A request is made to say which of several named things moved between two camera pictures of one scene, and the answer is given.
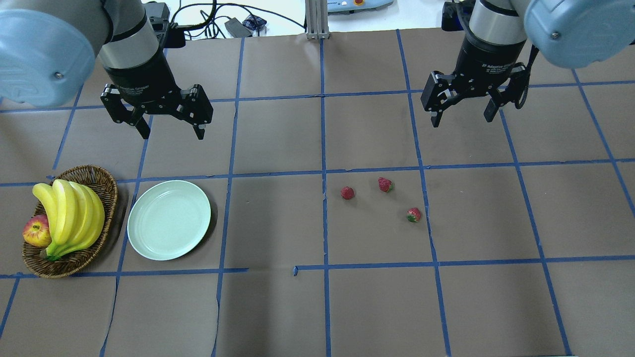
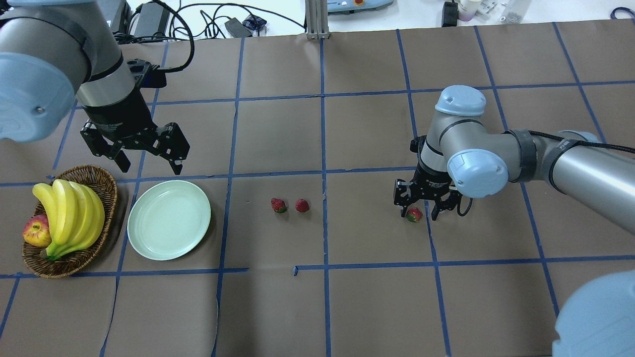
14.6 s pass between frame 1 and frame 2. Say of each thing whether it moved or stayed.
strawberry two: moved
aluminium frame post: stayed
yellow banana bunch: stayed
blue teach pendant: stayed
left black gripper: moved
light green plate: stayed
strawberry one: moved
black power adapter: stayed
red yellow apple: stayed
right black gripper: moved
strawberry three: stayed
